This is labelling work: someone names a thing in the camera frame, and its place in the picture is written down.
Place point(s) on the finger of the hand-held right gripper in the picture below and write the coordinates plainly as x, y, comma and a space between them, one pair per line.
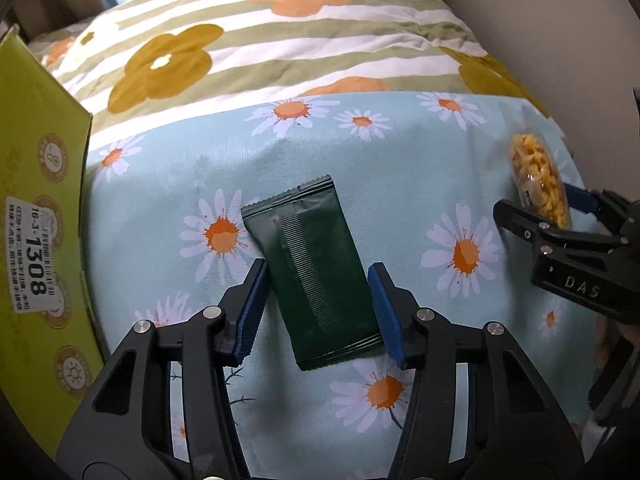
582, 201
517, 220

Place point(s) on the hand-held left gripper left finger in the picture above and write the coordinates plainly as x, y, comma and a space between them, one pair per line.
250, 306

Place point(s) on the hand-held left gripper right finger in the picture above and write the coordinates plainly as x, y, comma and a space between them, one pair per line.
387, 311

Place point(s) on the clear packet of orange rings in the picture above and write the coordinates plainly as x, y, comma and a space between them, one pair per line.
537, 180

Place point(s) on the dark green snack packet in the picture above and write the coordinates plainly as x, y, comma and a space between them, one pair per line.
320, 270

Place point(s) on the green cardboard box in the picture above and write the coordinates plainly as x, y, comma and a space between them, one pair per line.
35, 160

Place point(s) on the light blue daisy sheet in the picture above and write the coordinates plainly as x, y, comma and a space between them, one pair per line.
320, 155

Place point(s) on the striped floral pillow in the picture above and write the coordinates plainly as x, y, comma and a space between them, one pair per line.
240, 20

